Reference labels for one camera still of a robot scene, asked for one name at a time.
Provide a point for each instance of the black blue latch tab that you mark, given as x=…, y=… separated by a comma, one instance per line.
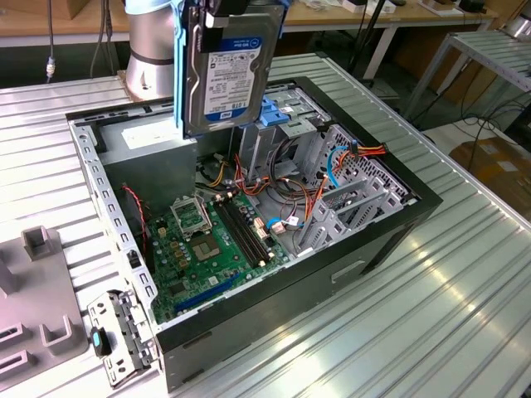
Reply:
x=97, y=341

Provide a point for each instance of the grey parts rack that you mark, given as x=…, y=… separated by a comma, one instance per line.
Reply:
x=37, y=290

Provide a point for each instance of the black RAM slot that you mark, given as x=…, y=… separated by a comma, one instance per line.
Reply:
x=245, y=232
x=233, y=232
x=239, y=232
x=250, y=232

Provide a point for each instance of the green motherboard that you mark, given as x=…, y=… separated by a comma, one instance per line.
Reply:
x=215, y=267

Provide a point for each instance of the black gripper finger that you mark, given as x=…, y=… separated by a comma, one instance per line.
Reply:
x=215, y=33

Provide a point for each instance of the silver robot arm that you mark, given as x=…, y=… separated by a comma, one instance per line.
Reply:
x=149, y=54

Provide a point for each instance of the grey metal disk bay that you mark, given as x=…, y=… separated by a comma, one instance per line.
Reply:
x=327, y=226

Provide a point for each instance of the metal slat side table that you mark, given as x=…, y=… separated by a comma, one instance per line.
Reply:
x=489, y=51

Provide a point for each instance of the hard disk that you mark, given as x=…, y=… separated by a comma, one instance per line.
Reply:
x=228, y=83

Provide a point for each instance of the CPU socket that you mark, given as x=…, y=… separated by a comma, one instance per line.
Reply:
x=205, y=248

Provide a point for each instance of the blue plastic drive latch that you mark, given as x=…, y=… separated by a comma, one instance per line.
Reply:
x=274, y=115

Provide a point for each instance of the metal slot bracket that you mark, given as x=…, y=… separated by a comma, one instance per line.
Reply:
x=124, y=331

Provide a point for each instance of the silver round metal object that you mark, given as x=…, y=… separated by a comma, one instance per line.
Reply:
x=518, y=28

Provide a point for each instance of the black case fan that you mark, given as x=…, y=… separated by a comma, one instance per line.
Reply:
x=132, y=215

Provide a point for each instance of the grey optical drive cage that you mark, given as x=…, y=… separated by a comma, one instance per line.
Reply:
x=253, y=149

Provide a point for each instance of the grey power supply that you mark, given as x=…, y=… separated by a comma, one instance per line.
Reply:
x=153, y=174

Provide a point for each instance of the wooden desk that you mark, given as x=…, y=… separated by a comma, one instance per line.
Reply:
x=332, y=18

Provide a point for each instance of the white box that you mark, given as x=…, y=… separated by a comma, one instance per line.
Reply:
x=373, y=6

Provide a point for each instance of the large flat cardboard box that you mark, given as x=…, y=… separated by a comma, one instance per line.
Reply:
x=498, y=174

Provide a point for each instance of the black PC case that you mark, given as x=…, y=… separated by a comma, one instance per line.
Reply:
x=290, y=298

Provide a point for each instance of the blue expansion slot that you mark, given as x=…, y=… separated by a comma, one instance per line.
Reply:
x=207, y=292

